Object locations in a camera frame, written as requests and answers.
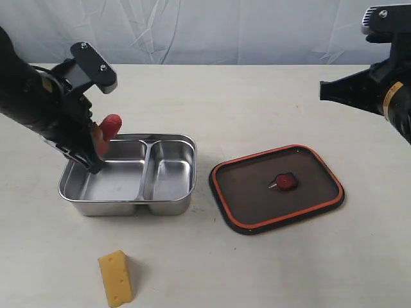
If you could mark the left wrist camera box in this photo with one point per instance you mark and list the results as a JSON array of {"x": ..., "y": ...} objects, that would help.
[{"x": 91, "y": 69}]

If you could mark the red sausage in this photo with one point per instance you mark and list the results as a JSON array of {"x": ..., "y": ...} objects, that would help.
[{"x": 110, "y": 127}]

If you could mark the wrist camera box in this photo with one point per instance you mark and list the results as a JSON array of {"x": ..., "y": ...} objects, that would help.
[
  {"x": 389, "y": 18},
  {"x": 91, "y": 69}
]

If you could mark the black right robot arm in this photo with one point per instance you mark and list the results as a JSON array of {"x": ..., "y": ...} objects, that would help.
[{"x": 396, "y": 108}]

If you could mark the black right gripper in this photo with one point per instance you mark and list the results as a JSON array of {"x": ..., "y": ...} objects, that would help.
[{"x": 366, "y": 89}]

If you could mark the dark translucent lunch box lid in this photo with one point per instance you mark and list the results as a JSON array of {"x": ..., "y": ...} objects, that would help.
[{"x": 274, "y": 188}]

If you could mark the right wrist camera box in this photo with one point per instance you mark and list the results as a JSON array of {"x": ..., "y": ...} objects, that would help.
[{"x": 389, "y": 18}]

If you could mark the blue-grey backdrop cloth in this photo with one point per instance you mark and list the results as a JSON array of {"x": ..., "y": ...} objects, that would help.
[{"x": 194, "y": 32}]

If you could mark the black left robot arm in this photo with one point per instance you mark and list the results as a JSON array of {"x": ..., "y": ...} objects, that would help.
[{"x": 24, "y": 97}]

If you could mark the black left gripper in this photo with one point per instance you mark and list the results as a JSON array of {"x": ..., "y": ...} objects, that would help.
[{"x": 71, "y": 130}]

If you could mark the yellow cheese wedge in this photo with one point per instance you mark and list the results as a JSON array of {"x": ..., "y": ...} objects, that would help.
[{"x": 116, "y": 279}]

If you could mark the steel two-compartment lunch box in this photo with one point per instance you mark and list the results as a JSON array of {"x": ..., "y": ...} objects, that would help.
[{"x": 154, "y": 170}]

